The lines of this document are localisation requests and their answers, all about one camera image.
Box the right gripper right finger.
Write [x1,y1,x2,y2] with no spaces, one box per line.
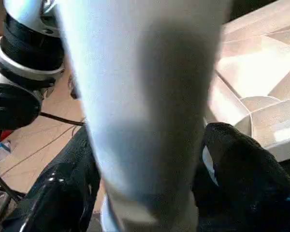
[191,122,290,232]

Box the white plastic table top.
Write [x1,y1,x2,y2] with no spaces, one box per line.
[205,0,290,162]

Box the white plastic table leg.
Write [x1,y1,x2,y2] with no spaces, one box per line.
[56,0,232,232]

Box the black metal table frame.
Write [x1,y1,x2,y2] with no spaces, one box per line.
[0,130,27,229]

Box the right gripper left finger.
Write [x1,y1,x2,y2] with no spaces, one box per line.
[1,125,103,232]

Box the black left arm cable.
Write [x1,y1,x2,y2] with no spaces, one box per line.
[39,112,86,127]

